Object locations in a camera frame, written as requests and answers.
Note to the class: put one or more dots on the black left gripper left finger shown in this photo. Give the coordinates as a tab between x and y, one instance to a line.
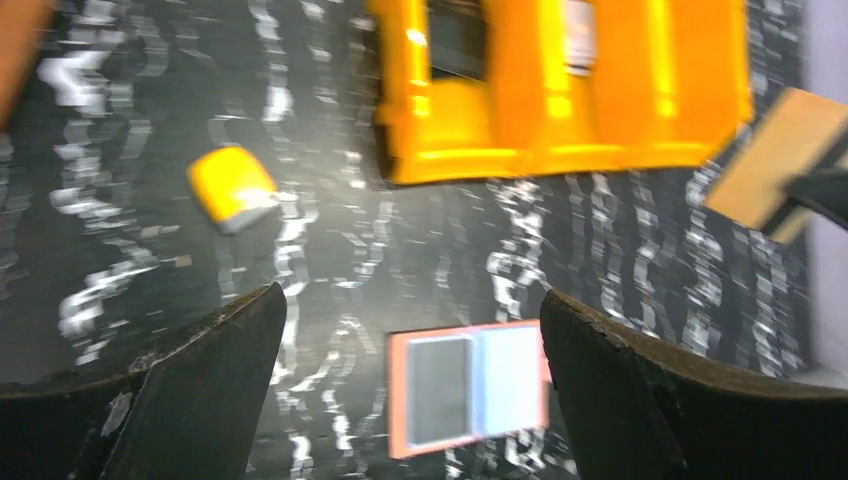
183	405

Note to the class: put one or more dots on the card stack middle bin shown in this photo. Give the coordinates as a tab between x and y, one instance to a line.
579	44

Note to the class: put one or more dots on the black wallet in bin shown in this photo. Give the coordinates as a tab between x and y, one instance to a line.
457	39

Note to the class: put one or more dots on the grey card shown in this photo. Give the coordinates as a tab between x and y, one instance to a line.
439	385

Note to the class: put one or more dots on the yellow three-compartment bin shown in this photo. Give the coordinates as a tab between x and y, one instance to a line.
669	88

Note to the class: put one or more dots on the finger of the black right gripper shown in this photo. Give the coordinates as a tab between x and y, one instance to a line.
822	191

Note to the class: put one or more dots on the small yellow grey box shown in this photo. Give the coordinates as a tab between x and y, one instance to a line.
232	187

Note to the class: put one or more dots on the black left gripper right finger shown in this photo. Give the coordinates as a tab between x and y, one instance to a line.
637	407

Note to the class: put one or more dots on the pink leather card holder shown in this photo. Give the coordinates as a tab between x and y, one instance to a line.
509	383

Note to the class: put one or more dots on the yellow credit card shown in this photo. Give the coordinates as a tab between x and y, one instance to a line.
794	137

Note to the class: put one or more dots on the orange wooden shelf rack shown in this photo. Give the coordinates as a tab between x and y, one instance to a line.
23	23

